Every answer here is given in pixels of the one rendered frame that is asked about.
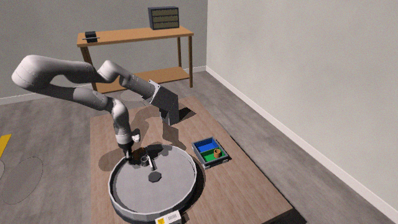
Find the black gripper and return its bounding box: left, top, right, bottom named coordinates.
left=118, top=140, right=134, bottom=164

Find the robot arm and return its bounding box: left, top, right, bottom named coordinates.
left=12, top=55, right=155, bottom=144

